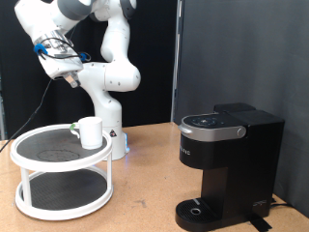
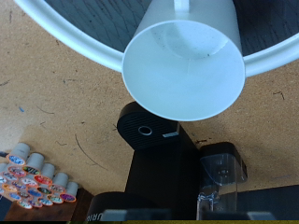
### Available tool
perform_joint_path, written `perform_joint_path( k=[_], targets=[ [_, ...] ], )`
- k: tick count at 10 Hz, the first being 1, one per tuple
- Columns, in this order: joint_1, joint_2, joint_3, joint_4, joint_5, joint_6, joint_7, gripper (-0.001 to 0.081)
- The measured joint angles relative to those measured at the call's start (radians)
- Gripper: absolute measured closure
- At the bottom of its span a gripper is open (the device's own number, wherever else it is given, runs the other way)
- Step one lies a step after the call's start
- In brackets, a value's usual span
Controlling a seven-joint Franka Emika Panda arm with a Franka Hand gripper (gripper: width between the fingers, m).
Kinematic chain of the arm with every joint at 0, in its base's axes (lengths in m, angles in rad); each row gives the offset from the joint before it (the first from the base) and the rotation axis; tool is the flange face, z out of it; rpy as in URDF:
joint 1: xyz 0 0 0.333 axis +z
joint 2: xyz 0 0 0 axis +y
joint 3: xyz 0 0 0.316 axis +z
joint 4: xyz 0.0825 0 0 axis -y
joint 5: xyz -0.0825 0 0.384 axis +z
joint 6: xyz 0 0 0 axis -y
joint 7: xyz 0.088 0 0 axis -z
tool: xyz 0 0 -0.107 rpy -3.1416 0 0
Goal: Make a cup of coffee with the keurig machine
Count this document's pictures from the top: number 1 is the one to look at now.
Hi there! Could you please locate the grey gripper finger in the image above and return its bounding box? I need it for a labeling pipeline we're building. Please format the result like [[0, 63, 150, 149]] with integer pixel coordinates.
[[64, 73, 75, 88], [70, 72, 82, 89]]

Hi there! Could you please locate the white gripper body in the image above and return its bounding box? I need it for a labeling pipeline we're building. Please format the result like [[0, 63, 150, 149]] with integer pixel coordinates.
[[40, 52, 85, 81]]

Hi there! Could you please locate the white mug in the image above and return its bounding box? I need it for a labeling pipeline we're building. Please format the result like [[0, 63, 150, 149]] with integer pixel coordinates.
[[70, 116, 104, 151]]

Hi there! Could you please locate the black Keurig coffee machine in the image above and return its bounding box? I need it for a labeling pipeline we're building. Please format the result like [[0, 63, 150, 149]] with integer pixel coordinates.
[[174, 101, 286, 232]]

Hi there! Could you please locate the black curtain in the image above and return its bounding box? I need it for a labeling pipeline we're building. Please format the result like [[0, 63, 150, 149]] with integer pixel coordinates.
[[0, 0, 179, 141]]

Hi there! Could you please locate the white two-tier turntable shelf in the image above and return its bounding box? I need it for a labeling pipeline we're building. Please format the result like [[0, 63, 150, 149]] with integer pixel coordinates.
[[9, 123, 114, 222]]

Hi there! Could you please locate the silver vertical pole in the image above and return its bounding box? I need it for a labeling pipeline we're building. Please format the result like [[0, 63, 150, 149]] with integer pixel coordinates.
[[169, 0, 185, 124]]

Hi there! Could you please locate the grey partition panel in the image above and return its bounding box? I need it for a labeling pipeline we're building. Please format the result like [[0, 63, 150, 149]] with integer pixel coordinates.
[[173, 0, 309, 218]]

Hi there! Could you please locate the black tape strip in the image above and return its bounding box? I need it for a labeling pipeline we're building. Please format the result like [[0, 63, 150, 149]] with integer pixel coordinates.
[[246, 213, 273, 232]]

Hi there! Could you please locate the small blue cable clip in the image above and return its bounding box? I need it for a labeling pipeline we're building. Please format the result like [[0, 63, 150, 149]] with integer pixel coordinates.
[[79, 51, 91, 63]]

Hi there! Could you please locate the large blue cable clip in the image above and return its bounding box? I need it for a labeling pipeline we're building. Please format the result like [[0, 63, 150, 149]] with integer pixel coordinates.
[[33, 43, 49, 56]]

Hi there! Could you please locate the black camera cable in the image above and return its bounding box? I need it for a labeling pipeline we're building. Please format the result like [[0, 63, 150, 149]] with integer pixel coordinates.
[[0, 37, 92, 153]]

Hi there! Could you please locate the grey frame post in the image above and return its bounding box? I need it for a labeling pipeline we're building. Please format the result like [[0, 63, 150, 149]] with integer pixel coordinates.
[[0, 72, 8, 141]]

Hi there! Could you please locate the black power cable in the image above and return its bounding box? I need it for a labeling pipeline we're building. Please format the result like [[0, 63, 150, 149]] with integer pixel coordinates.
[[269, 196, 295, 210]]

